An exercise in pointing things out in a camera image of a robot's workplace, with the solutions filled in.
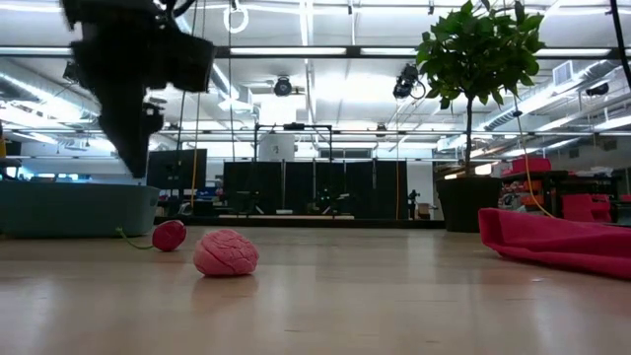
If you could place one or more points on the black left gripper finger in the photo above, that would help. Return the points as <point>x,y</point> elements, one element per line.
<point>130,133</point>
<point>154,123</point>

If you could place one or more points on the teal plastic tupperware container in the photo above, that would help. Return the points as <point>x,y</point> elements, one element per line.
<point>74,207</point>

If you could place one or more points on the red toy cherry with stem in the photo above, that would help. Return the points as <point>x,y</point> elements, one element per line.
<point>169,235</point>

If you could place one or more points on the pink toy raspberry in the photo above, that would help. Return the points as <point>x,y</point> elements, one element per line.
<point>225,252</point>

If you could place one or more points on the black screen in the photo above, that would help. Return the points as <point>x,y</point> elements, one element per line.
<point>177,167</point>

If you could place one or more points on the black overhead beam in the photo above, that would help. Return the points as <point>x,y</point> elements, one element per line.
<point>222,51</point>

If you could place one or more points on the black ceiling lamp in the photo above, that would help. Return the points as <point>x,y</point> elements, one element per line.
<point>404,86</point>
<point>283,87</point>

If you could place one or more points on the black partition panels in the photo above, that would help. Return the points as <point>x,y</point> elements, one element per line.
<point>360,187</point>

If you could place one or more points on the green plant in black pot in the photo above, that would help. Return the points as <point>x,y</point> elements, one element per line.
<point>468,207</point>

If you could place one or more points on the red storage bins shelf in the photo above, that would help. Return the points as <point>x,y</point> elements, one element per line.
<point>532,165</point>

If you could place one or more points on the red folded cloth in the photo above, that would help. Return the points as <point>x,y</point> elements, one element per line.
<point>557,241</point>

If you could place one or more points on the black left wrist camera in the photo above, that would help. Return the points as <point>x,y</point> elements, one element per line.
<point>182,61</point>

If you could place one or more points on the black metal table frame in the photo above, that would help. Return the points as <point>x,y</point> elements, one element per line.
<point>296,223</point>

